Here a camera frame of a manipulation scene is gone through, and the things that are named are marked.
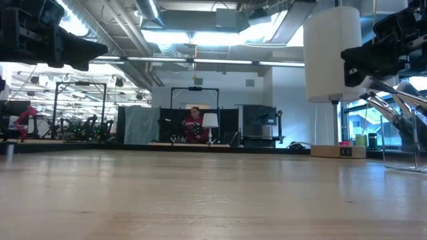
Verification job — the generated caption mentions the small white table lamp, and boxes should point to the small white table lamp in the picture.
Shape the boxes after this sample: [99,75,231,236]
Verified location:
[201,113,220,145]

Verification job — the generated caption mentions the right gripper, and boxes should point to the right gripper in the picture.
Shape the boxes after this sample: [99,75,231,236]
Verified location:
[340,0,427,89]

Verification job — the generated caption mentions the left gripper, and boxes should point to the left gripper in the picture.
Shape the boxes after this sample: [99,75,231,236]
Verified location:
[0,0,109,73]

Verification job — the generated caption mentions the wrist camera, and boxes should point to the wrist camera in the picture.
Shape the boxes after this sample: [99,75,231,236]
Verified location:
[372,13,401,43]
[38,0,67,27]

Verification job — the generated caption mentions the person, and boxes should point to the person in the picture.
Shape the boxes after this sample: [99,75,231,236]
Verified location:
[181,106,209,144]

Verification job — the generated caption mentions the grey-green cloth partition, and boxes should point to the grey-green cloth partition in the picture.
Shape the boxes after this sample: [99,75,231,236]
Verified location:
[123,105,161,145]

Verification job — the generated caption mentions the black background frame rig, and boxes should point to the black background frame rig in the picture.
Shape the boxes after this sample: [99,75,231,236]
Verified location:
[53,81,108,140]
[169,86,220,144]

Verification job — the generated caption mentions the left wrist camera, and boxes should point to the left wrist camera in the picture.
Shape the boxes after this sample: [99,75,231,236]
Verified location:
[38,0,67,27]

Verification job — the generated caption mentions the clear acrylic organizer container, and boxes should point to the clear acrylic organizer container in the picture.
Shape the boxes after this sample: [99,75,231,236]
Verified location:
[381,61,427,174]

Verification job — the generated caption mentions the black aluminium table frame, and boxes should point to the black aluminium table frame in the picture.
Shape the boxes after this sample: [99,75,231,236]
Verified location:
[0,141,427,164]

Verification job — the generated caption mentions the white shade wooden table lamp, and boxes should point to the white shade wooden table lamp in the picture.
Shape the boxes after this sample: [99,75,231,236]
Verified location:
[302,5,367,159]

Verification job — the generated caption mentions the black cabinet machine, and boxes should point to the black cabinet machine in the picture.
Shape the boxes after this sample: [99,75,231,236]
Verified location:
[238,104,285,148]

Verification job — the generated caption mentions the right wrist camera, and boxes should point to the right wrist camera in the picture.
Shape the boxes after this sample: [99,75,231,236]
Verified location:
[372,13,401,43]

